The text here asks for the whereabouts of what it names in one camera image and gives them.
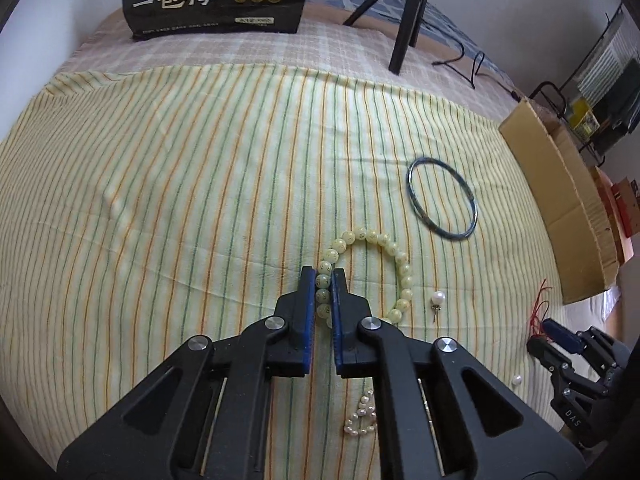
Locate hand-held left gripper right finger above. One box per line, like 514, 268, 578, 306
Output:
332, 268, 586, 480

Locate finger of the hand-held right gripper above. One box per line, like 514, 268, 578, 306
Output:
542, 317, 622, 378
527, 337, 583, 401

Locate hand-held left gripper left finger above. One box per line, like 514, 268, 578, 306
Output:
57, 266, 316, 480

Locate yellow bead bracelet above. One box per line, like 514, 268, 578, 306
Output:
314, 229, 416, 332

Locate red thread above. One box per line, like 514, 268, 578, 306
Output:
529, 279, 554, 337

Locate brown cardboard box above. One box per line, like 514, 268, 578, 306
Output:
498, 97, 627, 306

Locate red box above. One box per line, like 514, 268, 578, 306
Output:
612, 177, 640, 237

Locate striped yellow cloth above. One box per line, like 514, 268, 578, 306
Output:
0, 64, 572, 480

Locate thin metal bangle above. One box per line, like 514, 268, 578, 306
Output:
407, 157, 480, 241

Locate black metal rack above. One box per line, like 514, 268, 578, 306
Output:
529, 4, 640, 162

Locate checked beige blanket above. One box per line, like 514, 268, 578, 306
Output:
64, 2, 522, 128

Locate black tripod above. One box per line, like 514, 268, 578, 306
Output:
342, 0, 436, 75

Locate black printed bag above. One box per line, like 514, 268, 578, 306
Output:
122, 0, 312, 41

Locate small pearl bracelet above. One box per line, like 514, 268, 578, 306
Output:
342, 387, 379, 439

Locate black cable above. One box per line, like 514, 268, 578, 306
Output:
432, 44, 522, 99

